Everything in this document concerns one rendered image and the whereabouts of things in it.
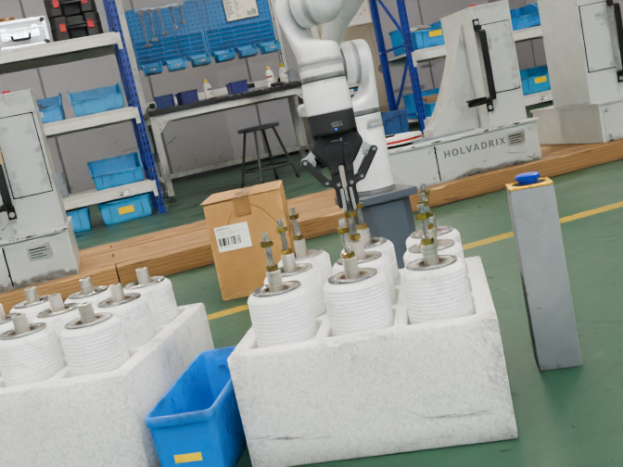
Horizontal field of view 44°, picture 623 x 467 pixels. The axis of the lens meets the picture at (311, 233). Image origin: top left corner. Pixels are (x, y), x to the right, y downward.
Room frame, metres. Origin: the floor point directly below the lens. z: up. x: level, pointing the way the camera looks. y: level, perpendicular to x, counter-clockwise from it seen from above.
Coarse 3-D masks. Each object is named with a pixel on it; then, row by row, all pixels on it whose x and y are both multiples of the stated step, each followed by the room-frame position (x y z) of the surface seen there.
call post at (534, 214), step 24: (528, 192) 1.22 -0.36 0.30; (552, 192) 1.21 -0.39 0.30; (528, 216) 1.22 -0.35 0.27; (552, 216) 1.21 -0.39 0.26; (528, 240) 1.22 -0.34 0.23; (552, 240) 1.21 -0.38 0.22; (528, 264) 1.22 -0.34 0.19; (552, 264) 1.21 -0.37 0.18; (528, 288) 1.22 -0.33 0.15; (552, 288) 1.21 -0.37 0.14; (528, 312) 1.24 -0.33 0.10; (552, 312) 1.22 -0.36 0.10; (552, 336) 1.22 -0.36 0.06; (576, 336) 1.21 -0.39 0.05; (552, 360) 1.22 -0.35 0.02; (576, 360) 1.21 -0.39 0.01
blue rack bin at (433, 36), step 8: (432, 24) 6.62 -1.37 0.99; (440, 24) 6.48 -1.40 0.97; (392, 32) 6.53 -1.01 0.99; (416, 32) 6.17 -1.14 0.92; (424, 32) 6.19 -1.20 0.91; (432, 32) 6.21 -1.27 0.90; (440, 32) 6.23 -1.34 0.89; (392, 40) 6.58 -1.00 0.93; (400, 40) 6.43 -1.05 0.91; (416, 40) 6.18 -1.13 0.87; (424, 40) 6.19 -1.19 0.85; (432, 40) 6.21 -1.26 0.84; (440, 40) 6.24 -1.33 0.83; (400, 48) 6.47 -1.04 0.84; (416, 48) 6.20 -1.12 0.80
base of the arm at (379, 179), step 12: (360, 120) 1.63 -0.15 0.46; (372, 120) 1.64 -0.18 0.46; (360, 132) 1.63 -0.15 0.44; (372, 132) 1.64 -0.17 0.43; (384, 132) 1.67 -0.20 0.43; (372, 144) 1.63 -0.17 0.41; (384, 144) 1.65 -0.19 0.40; (360, 156) 1.64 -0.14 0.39; (384, 156) 1.65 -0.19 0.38; (372, 168) 1.63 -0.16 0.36; (384, 168) 1.64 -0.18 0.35; (372, 180) 1.63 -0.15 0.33; (384, 180) 1.64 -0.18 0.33; (360, 192) 1.65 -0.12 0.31; (372, 192) 1.63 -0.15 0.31; (384, 192) 1.64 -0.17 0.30
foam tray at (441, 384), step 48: (480, 288) 1.16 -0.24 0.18; (336, 336) 1.07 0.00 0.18; (384, 336) 1.03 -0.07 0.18; (432, 336) 1.02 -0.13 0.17; (480, 336) 1.01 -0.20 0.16; (240, 384) 1.07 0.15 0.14; (288, 384) 1.06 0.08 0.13; (336, 384) 1.05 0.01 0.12; (384, 384) 1.03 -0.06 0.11; (432, 384) 1.02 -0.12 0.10; (480, 384) 1.01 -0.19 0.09; (288, 432) 1.06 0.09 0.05; (336, 432) 1.05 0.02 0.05; (384, 432) 1.04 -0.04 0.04; (432, 432) 1.02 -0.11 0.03; (480, 432) 1.01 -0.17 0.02
